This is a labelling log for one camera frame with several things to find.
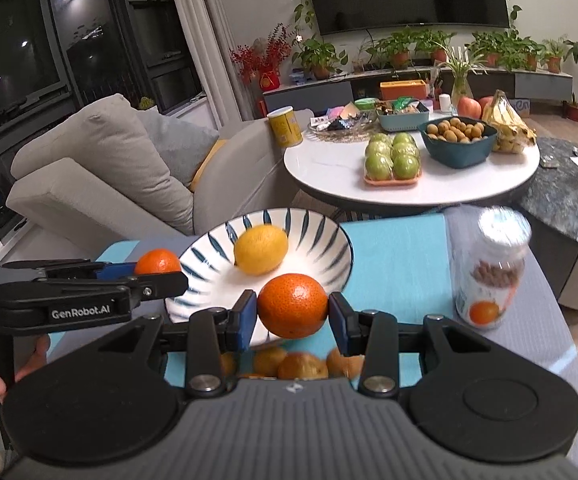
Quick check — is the white jar with silver lid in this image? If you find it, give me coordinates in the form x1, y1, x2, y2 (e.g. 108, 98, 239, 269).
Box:
454, 205, 534, 331

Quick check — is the white curtain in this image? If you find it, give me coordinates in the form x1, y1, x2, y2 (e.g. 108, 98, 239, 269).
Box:
163, 0, 251, 127

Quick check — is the red flower plant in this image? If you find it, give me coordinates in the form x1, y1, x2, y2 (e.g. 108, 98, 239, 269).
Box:
229, 23, 295, 92

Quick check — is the yellow cushion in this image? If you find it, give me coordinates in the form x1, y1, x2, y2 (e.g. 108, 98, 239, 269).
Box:
188, 139, 228, 194

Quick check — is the pack of green apples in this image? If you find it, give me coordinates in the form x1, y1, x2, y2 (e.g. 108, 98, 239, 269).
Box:
363, 131, 424, 187

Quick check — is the grey cloth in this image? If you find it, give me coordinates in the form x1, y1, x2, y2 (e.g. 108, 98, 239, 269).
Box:
443, 204, 578, 478

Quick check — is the grey television cabinet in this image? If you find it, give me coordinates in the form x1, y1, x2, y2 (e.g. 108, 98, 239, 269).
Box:
261, 66, 575, 113

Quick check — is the beige sofa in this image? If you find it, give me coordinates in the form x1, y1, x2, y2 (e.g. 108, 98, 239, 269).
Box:
6, 92, 320, 252

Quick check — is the heap of longans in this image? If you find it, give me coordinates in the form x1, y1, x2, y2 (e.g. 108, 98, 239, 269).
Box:
426, 117, 488, 144

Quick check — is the teal bowl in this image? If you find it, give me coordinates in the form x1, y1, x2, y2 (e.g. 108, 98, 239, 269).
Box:
417, 116, 499, 170

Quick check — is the large orange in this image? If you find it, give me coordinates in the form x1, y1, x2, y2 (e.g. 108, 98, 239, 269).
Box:
257, 273, 330, 340

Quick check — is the brown kiwi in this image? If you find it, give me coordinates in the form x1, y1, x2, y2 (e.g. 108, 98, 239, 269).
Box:
251, 346, 289, 379
277, 352, 329, 381

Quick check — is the bunch of bananas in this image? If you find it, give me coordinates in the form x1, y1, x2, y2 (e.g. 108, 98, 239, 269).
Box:
481, 89, 538, 155

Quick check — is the beige cushion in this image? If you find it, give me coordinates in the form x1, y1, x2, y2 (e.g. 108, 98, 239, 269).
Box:
11, 93, 195, 234

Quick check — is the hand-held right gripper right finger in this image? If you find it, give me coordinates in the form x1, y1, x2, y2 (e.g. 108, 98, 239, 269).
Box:
328, 292, 500, 397

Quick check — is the yellow can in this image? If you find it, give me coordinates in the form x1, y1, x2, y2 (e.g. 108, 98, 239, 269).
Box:
267, 105, 304, 149

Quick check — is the dark marble table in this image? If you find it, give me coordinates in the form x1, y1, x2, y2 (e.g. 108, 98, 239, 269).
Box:
511, 137, 578, 314

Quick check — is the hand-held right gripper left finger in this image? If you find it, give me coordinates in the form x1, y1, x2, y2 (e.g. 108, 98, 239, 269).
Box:
85, 290, 259, 397

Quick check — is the yellow lemon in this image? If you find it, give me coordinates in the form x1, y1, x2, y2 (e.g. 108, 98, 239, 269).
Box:
233, 224, 289, 276

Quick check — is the glass vase with plant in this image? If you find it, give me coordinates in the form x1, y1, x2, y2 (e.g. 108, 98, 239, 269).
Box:
433, 46, 490, 107

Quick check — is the black framed window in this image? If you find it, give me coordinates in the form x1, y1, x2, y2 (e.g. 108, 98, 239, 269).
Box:
0, 0, 206, 243

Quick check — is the person's left hand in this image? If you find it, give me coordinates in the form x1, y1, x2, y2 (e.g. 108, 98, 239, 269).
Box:
0, 335, 51, 397

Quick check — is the round white table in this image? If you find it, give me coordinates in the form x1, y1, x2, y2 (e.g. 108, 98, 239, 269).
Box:
282, 109, 541, 209

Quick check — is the grey cushion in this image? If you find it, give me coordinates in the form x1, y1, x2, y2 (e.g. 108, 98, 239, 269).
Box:
136, 109, 220, 189

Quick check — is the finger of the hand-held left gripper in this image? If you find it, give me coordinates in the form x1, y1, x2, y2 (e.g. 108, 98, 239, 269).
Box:
2, 258, 138, 281
118, 271, 190, 307

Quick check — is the orange box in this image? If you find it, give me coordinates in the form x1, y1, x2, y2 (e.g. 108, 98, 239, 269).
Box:
379, 79, 428, 101

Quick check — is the potted green plant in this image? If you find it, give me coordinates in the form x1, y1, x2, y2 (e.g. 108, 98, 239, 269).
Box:
468, 29, 545, 72
366, 26, 458, 69
292, 34, 349, 81
541, 37, 570, 75

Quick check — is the glass plate of candies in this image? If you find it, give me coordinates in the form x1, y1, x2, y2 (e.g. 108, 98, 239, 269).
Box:
308, 111, 373, 144

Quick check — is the teal basket of snacks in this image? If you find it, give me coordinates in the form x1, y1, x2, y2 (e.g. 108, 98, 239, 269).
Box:
375, 99, 431, 133

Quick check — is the blue striped white bowl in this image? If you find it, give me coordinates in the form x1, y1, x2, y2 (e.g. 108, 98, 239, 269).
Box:
164, 207, 355, 349

